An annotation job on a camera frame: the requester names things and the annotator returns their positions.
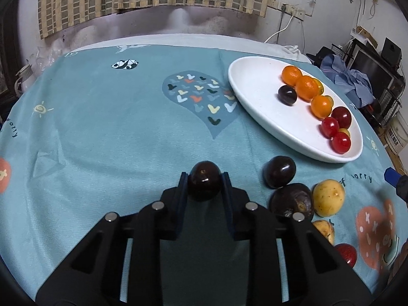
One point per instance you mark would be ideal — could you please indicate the white wall socket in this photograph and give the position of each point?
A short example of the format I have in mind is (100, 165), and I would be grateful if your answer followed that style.
(274, 1)

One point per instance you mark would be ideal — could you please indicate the black hat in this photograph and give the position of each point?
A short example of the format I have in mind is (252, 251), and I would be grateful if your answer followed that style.
(320, 54)

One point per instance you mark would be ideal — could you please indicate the white oval plate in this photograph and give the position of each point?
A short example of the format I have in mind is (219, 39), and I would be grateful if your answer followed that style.
(255, 86)

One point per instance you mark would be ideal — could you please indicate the white appliance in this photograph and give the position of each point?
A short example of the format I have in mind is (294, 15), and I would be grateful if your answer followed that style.
(395, 137)

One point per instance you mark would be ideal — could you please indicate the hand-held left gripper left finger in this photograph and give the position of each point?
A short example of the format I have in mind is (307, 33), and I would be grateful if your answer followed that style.
(178, 210)

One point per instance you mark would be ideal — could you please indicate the cardboard box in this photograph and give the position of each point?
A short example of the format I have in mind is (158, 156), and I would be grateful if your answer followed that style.
(365, 35)

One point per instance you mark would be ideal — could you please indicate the blue crumpled cloth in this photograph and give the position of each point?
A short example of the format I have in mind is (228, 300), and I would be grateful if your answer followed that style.
(350, 79)

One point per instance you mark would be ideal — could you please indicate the clear plastic bag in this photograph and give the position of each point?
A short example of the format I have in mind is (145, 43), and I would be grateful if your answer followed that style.
(47, 57)

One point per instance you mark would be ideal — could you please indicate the dark red plum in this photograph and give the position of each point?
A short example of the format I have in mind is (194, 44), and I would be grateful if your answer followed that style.
(341, 117)

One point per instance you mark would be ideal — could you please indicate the brown wrinkled passion fruit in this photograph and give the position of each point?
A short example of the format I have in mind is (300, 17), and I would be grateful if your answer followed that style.
(291, 200)

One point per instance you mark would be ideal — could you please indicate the white bed sheet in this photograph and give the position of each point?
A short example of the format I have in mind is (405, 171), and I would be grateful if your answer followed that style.
(191, 40)

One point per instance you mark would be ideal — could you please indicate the yellow passion fruit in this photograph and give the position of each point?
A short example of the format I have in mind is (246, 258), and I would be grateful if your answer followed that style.
(328, 197)

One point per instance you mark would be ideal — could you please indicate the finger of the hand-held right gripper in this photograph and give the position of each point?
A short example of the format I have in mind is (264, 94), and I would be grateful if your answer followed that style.
(391, 175)

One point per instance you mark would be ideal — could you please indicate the yellow brown spotted fruit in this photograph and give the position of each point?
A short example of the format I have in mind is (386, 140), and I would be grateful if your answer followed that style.
(325, 229)

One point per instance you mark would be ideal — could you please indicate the small green yellow fruit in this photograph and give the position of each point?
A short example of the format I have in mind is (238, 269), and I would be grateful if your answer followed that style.
(331, 101)
(345, 131)

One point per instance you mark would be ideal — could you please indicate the black monitor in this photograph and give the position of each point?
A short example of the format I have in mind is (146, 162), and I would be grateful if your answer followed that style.
(373, 67)

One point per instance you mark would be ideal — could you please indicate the black speaker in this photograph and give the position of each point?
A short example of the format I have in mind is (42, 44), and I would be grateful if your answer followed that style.
(391, 51)

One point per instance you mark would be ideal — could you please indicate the small orange mandarin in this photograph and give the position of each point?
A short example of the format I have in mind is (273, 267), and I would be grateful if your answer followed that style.
(320, 86)

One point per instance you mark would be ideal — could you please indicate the white power strip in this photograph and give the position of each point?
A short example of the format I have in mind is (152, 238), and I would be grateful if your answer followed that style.
(293, 10)

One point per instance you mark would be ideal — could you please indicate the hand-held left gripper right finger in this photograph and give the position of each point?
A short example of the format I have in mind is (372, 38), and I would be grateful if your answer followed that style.
(230, 210)

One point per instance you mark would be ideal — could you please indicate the red cherry tomato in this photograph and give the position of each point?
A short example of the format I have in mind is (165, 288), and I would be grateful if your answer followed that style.
(330, 127)
(340, 142)

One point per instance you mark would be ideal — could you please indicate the dark purple plum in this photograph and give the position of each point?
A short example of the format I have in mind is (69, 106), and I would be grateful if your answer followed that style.
(279, 171)
(287, 95)
(204, 178)

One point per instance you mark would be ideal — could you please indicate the large orange mandarin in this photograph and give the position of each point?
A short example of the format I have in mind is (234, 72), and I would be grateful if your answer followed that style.
(306, 87)

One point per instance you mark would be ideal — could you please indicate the white kettle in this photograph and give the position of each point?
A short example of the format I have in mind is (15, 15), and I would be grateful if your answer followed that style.
(25, 76)

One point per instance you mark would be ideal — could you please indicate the teal printed blanket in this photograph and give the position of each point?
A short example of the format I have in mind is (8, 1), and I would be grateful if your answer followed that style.
(95, 134)

